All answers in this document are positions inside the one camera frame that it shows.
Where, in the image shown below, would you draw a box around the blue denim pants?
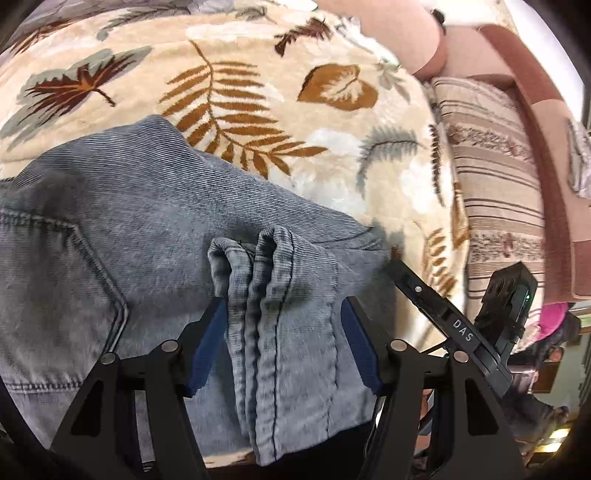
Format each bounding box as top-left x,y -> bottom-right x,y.
1,116 -> 396,465

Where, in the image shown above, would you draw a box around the striped floral beige pillow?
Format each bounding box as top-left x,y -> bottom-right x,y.
431,77 -> 545,352

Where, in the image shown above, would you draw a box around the grey cloth on backrest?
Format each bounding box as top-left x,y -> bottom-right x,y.
568,120 -> 591,200

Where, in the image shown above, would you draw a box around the pink bolster cushion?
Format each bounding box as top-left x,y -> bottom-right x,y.
317,0 -> 448,81

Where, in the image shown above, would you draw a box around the small black object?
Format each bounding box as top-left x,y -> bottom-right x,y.
431,9 -> 447,35

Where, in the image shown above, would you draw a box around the leaf pattern fleece blanket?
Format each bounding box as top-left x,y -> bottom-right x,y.
1,1 -> 468,305

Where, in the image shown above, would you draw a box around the grey quilted pillow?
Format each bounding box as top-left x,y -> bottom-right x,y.
186,0 -> 235,14

